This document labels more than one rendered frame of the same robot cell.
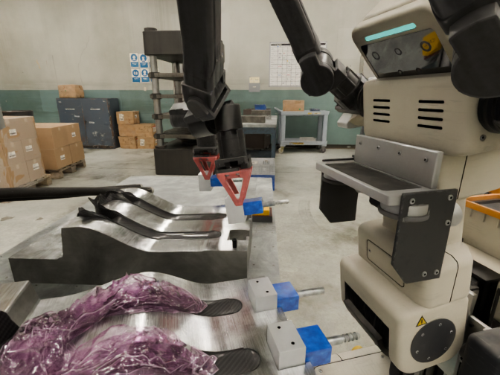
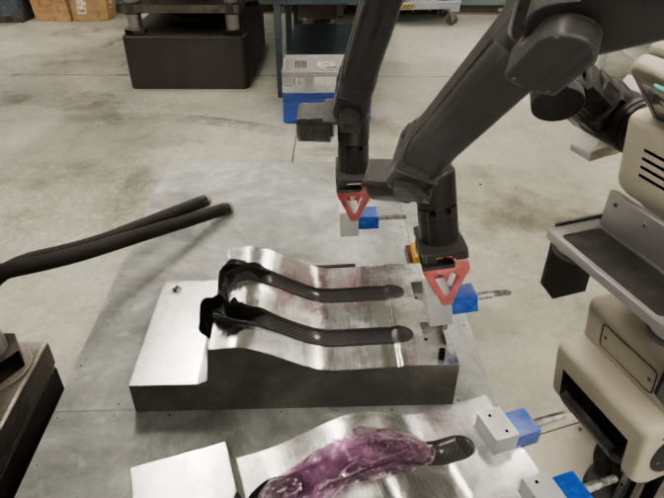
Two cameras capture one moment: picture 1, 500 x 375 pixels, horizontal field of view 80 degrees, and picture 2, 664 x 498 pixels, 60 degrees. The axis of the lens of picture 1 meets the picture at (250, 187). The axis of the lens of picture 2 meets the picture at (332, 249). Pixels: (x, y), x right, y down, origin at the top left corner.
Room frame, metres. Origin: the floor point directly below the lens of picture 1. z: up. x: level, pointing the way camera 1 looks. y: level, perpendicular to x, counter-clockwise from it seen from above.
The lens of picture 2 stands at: (-0.07, 0.25, 1.52)
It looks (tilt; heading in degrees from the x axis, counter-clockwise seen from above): 34 degrees down; 355
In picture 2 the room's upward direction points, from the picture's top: straight up
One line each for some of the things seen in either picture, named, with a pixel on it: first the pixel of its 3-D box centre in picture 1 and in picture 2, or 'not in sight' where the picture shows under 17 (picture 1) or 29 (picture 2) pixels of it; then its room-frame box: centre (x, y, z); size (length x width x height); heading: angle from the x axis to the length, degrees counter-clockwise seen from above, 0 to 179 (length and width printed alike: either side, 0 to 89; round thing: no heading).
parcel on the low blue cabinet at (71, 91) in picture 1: (71, 91); not in sight; (7.04, 4.00, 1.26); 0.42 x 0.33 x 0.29; 85
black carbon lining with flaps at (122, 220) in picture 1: (151, 213); (303, 302); (0.66, 0.23, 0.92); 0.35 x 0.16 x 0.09; 87
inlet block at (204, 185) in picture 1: (221, 180); (373, 217); (0.89, 0.09, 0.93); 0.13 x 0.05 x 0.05; 86
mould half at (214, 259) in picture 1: (148, 230); (295, 320); (0.67, 0.25, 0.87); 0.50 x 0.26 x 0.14; 87
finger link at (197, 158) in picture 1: (207, 163); (354, 196); (0.88, 0.13, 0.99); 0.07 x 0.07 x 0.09; 87
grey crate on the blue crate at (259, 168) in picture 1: (251, 166); (326, 73); (3.87, -0.03, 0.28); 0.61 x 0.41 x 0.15; 85
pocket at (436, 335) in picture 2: (238, 242); (435, 341); (0.60, 0.03, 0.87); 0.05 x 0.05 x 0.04; 87
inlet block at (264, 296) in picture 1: (288, 295); (524, 426); (0.44, -0.07, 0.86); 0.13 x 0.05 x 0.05; 104
